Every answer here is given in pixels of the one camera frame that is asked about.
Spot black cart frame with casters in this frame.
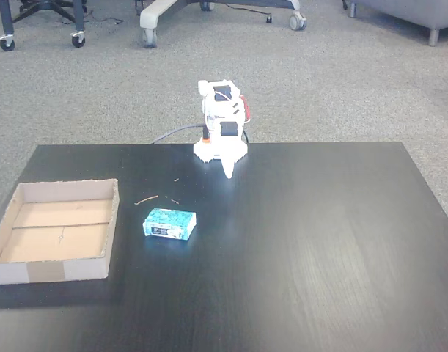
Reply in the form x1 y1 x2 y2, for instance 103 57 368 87
0 0 87 52

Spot shallow cardboard box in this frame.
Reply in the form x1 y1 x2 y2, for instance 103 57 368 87
0 178 120 287

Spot red white arm wires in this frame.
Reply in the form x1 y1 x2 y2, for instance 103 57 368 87
240 94 253 125

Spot white wheeled stand base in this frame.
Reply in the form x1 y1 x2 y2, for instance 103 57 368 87
139 0 308 49

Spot black office chair base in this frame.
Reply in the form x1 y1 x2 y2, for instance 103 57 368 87
17 0 89 23

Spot green block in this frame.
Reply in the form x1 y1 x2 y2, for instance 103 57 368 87
142 208 197 241

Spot black floor cable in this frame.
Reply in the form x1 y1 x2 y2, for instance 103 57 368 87
223 2 273 24
84 10 124 26

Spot grey power cable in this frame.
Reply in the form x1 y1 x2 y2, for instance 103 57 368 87
151 124 207 144

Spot grey sofa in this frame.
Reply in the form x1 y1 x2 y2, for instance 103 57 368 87
349 0 448 48

